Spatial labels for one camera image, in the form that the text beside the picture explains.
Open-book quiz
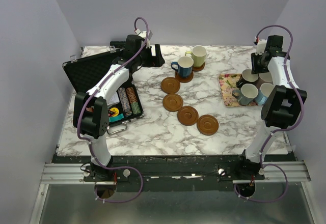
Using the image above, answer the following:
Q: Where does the light blue mug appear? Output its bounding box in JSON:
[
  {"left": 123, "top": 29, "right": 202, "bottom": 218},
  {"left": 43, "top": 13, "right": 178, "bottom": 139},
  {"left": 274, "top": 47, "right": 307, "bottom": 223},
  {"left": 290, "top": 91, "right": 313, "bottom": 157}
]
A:
[{"left": 255, "top": 83, "right": 274, "bottom": 106}]

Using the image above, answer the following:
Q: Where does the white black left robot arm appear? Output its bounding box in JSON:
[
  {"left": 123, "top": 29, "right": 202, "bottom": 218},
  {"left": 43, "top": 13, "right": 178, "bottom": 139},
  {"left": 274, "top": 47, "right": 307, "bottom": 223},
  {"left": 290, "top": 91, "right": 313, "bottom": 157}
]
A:
[{"left": 73, "top": 29, "right": 165, "bottom": 181}]

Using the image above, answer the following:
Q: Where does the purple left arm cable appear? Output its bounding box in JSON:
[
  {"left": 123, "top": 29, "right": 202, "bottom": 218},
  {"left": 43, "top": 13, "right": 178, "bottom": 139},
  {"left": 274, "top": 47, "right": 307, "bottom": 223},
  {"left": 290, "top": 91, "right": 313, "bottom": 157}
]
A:
[{"left": 76, "top": 17, "right": 145, "bottom": 204}]

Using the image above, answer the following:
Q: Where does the black poker chip case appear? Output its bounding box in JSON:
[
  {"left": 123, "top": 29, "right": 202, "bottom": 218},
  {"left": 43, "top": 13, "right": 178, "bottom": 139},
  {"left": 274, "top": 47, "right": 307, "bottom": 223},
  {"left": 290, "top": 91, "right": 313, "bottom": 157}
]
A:
[{"left": 63, "top": 49, "right": 144, "bottom": 127}]

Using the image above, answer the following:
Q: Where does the brown wooden coaster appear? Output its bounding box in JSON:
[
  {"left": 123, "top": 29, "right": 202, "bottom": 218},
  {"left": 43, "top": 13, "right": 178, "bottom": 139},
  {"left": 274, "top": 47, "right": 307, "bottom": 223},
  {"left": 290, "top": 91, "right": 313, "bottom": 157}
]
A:
[
  {"left": 160, "top": 77, "right": 180, "bottom": 94},
  {"left": 175, "top": 71, "right": 194, "bottom": 83},
  {"left": 177, "top": 106, "right": 199, "bottom": 126},
  {"left": 162, "top": 93, "right": 183, "bottom": 111},
  {"left": 197, "top": 115, "right": 219, "bottom": 136},
  {"left": 193, "top": 63, "right": 205, "bottom": 72}
]

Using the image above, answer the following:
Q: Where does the teal mug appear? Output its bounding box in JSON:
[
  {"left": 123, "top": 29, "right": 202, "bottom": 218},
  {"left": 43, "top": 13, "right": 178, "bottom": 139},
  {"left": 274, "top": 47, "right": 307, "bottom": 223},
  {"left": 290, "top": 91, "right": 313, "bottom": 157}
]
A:
[{"left": 236, "top": 69, "right": 259, "bottom": 89}]

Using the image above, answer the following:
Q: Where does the aluminium mounting rail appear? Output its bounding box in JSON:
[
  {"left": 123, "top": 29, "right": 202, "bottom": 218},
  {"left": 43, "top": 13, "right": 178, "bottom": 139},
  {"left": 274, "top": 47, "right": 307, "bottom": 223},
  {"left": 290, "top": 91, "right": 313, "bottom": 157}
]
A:
[{"left": 41, "top": 161, "right": 311, "bottom": 185}]

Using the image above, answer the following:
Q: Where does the light green mug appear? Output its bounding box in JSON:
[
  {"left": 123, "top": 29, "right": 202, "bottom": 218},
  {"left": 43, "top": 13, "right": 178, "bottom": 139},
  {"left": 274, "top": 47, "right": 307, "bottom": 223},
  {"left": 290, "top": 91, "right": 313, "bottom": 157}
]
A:
[{"left": 185, "top": 45, "right": 207, "bottom": 68}]

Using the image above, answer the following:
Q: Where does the grey blue mug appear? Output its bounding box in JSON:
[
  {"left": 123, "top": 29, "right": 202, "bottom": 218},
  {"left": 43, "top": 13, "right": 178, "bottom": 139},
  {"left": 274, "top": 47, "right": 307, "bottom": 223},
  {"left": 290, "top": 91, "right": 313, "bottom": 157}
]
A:
[{"left": 232, "top": 83, "right": 259, "bottom": 106}]

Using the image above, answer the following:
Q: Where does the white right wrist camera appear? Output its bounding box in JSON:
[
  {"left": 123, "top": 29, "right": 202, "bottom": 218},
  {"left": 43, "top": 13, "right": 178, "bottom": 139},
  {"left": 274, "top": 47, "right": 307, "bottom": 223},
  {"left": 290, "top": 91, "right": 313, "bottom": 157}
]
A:
[{"left": 254, "top": 39, "right": 267, "bottom": 55}]

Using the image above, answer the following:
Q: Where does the yellow dealer button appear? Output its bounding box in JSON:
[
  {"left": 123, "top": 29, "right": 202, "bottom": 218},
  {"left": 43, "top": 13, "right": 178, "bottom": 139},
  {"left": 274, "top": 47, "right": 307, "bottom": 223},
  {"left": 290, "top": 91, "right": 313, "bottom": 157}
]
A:
[{"left": 108, "top": 107, "right": 120, "bottom": 117}]

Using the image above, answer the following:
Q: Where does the floral serving tray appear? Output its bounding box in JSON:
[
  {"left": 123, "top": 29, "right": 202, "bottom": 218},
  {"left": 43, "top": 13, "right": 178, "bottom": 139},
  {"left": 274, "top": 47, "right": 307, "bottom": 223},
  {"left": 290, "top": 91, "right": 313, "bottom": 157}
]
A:
[{"left": 218, "top": 73, "right": 259, "bottom": 108}]

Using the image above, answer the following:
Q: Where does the teal rectangular block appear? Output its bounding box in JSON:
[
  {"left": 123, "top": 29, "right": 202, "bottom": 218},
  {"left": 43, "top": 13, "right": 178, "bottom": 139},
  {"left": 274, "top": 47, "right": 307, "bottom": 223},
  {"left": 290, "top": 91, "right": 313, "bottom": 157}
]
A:
[{"left": 109, "top": 114, "right": 124, "bottom": 123}]

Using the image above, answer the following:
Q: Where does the black microphone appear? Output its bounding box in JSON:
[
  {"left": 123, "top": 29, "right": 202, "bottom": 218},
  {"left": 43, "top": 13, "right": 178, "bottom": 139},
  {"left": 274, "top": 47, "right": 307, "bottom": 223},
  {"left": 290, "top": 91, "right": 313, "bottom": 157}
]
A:
[{"left": 110, "top": 41, "right": 125, "bottom": 49}]

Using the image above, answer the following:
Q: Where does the pink mug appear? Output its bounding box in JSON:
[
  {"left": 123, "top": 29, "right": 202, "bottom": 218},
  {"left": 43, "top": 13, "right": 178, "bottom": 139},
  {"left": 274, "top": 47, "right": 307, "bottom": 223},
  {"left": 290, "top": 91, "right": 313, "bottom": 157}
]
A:
[{"left": 259, "top": 72, "right": 273, "bottom": 83}]

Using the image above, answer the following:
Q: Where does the white card deck box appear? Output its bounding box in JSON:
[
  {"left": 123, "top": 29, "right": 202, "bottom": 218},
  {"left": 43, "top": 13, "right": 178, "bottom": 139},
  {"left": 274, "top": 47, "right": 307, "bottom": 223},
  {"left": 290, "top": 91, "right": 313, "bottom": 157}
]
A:
[{"left": 107, "top": 92, "right": 120, "bottom": 107}]

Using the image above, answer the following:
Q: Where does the dark blue mug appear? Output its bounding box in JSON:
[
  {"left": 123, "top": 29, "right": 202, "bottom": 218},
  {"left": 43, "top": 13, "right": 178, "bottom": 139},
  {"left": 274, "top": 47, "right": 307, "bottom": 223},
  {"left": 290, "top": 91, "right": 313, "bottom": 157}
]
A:
[{"left": 171, "top": 56, "right": 194, "bottom": 78}]

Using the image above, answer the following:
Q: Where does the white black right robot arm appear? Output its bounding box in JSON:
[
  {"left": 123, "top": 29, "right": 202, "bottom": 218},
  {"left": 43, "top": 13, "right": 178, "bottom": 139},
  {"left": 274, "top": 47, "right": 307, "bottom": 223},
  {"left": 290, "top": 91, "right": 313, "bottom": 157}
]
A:
[{"left": 234, "top": 35, "right": 307, "bottom": 179}]

